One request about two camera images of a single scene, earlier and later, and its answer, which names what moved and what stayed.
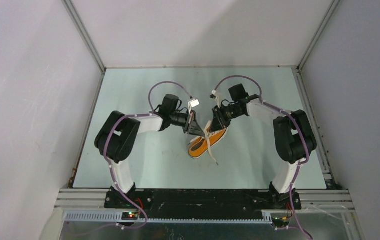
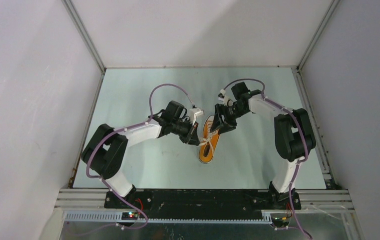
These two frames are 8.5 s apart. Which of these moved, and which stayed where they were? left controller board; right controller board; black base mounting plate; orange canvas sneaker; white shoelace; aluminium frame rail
Moved: white shoelace; orange canvas sneaker
Stayed: black base mounting plate; aluminium frame rail; right controller board; left controller board
